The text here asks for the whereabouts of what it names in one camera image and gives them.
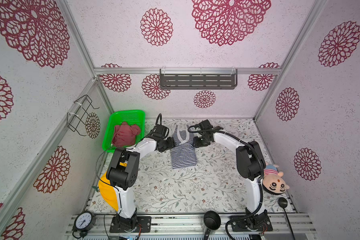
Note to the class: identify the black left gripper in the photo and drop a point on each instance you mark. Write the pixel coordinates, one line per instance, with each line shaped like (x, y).
(171, 143)

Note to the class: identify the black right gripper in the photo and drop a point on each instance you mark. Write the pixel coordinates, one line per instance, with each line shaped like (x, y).
(196, 143)

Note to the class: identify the blue white striped tank top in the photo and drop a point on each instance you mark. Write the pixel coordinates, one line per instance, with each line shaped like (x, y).
(183, 155)

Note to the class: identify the maroon tank top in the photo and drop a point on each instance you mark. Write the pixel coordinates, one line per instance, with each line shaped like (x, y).
(125, 134)

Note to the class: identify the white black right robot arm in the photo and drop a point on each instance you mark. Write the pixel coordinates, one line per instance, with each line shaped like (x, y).
(250, 162)

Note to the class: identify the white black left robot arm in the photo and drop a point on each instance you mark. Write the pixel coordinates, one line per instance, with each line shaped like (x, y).
(123, 169)

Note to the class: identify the green plastic basket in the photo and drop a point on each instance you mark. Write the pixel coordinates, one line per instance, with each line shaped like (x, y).
(132, 117)

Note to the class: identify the yellow hat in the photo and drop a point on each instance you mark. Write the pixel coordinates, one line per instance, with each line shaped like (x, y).
(108, 192)

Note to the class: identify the plush doll toy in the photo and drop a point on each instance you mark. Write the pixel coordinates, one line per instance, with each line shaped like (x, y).
(273, 182)

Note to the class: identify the black small ladle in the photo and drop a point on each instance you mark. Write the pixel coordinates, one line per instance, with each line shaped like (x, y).
(283, 203)

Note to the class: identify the round pressure gauge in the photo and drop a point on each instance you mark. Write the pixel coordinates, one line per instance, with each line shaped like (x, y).
(83, 223)

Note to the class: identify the grey wall shelf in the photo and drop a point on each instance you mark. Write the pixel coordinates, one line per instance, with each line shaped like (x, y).
(198, 81)

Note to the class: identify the black wire wall rack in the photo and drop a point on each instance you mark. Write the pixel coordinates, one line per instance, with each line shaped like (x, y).
(84, 121)

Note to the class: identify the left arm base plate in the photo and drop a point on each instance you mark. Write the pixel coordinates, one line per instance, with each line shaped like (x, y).
(134, 225)

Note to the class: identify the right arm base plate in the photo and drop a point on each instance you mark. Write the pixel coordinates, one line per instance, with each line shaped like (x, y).
(256, 223)

